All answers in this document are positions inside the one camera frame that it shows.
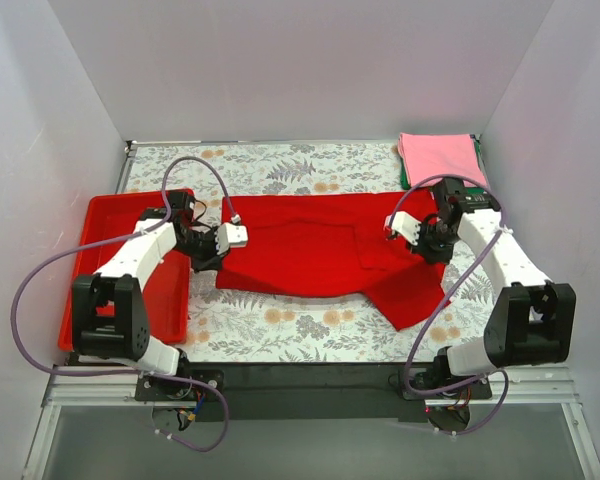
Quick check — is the purple cable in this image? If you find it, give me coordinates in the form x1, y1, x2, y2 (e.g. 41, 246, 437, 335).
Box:
10, 157, 244, 454
383, 173, 510, 437

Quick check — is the aluminium frame rail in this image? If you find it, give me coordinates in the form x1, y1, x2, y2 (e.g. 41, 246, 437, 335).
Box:
22, 365, 600, 479

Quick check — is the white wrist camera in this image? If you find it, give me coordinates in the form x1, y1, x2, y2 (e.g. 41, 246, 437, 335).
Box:
384, 211, 421, 246
215, 222, 248, 255

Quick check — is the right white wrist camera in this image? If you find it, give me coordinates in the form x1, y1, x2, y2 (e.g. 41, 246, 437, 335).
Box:
384, 211, 421, 246

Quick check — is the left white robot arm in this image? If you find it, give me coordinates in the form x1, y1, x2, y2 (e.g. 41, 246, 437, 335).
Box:
70, 190, 248, 400

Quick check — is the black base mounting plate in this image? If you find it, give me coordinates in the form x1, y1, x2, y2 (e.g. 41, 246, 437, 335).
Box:
133, 362, 494, 424

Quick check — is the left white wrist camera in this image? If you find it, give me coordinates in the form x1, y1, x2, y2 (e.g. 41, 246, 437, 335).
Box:
215, 222, 248, 255

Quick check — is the floral patterned table mat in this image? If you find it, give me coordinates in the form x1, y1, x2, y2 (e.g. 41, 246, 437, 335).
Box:
124, 141, 496, 362

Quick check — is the pink folded t shirt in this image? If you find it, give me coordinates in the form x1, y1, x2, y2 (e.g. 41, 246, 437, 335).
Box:
397, 133, 486, 186

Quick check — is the green folded t shirt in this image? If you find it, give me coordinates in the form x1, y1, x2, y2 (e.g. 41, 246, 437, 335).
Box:
400, 135, 484, 191

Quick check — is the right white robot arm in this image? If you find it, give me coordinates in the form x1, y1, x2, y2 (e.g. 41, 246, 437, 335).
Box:
404, 175, 576, 398

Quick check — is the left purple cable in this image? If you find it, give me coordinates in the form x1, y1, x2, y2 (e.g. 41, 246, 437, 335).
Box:
10, 157, 244, 454

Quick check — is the red t shirt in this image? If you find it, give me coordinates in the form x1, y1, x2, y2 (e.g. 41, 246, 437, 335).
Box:
216, 191, 445, 330

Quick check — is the red plastic tray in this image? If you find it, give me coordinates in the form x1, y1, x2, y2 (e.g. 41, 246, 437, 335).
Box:
72, 191, 190, 345

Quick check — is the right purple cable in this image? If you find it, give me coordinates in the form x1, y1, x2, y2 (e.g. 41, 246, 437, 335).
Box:
383, 173, 510, 437

